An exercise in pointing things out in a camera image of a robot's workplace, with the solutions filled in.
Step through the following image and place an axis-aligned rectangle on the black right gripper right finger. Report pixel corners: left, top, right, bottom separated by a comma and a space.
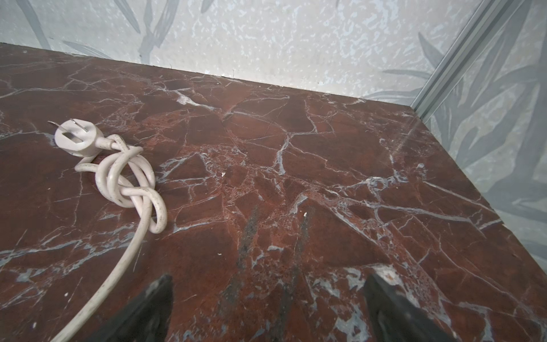
363, 274, 455, 342

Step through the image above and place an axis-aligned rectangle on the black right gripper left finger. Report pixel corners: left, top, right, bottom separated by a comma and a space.
87, 274, 174, 342

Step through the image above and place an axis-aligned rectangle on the beige three-pin plug cable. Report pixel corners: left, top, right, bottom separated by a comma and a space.
48, 118, 168, 342

